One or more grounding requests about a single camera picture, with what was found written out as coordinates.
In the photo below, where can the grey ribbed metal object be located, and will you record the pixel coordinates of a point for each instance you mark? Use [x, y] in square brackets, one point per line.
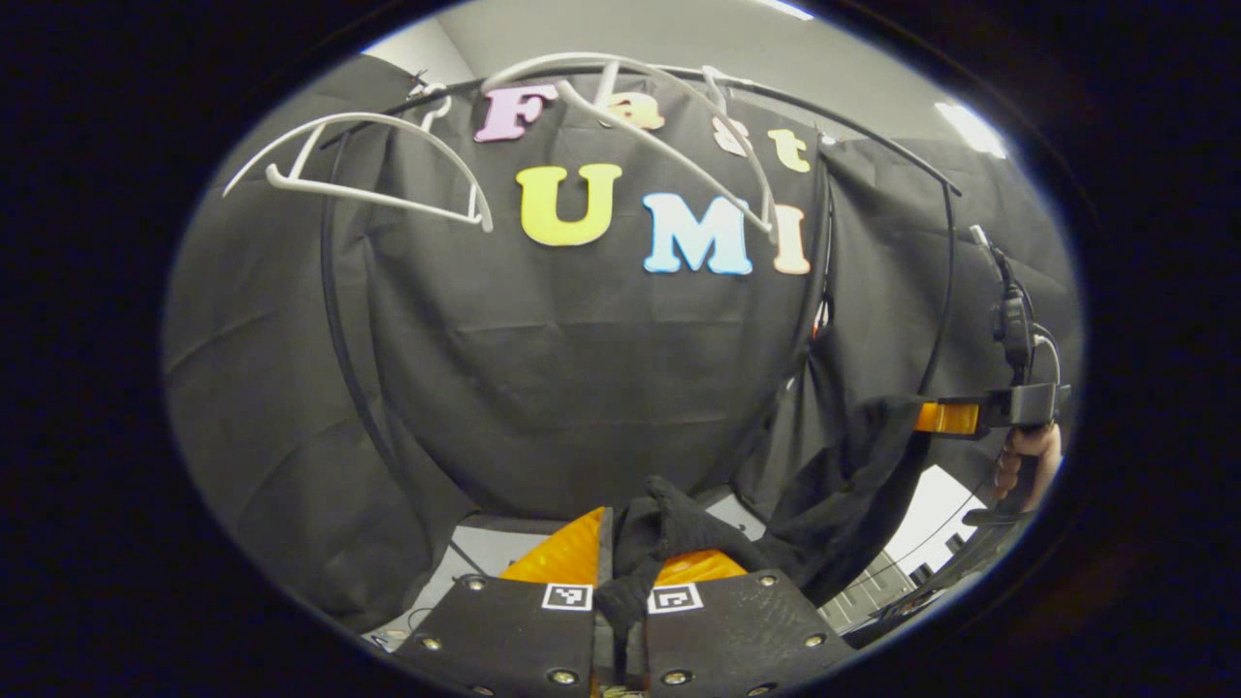
[873, 591]

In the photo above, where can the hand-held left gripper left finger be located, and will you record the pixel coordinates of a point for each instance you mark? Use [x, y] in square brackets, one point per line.
[514, 640]

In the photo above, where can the black knit cardigan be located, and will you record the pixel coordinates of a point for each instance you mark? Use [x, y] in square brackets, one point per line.
[834, 494]

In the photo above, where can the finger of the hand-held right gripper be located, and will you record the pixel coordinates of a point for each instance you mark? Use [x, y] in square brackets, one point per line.
[948, 418]

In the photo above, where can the ceiling light panel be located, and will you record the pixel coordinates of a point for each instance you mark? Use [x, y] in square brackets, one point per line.
[783, 9]
[972, 129]

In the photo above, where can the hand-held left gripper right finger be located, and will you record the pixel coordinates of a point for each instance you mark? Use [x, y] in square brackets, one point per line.
[737, 635]

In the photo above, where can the white plastic hanger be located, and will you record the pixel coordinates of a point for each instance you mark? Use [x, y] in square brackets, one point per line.
[659, 155]
[378, 194]

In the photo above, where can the black clothes rack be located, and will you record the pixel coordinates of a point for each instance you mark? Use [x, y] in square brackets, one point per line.
[334, 291]

